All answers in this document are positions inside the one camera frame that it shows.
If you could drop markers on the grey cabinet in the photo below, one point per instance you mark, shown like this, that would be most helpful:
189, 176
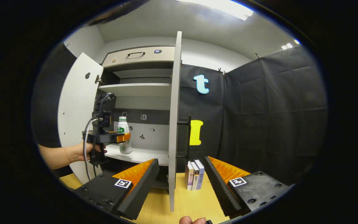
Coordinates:
144, 102

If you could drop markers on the blue purple book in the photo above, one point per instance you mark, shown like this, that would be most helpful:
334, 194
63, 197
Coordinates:
201, 174

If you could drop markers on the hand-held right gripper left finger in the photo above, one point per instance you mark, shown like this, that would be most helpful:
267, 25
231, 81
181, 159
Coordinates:
141, 189

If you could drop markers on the white cabinet shelf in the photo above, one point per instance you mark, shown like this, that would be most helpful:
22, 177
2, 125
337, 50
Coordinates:
135, 89
148, 155

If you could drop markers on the brown white book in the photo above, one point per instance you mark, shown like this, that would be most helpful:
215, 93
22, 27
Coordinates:
187, 177

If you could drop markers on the white bottle green label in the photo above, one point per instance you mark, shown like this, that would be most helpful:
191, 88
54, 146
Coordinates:
123, 124

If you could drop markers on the grey cabinet door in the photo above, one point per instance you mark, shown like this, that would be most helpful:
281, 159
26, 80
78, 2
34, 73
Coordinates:
76, 102
174, 109

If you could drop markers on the beige cabinet drawer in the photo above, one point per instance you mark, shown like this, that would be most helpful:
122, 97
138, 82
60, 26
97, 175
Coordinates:
120, 58

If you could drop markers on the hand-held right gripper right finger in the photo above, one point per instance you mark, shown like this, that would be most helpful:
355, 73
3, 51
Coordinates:
219, 186

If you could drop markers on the ceiling light panel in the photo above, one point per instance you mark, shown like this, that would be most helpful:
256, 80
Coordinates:
222, 7
287, 46

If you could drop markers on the black cloth clip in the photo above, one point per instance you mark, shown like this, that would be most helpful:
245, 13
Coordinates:
221, 71
258, 56

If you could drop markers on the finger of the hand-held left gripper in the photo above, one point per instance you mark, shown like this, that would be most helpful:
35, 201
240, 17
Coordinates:
126, 137

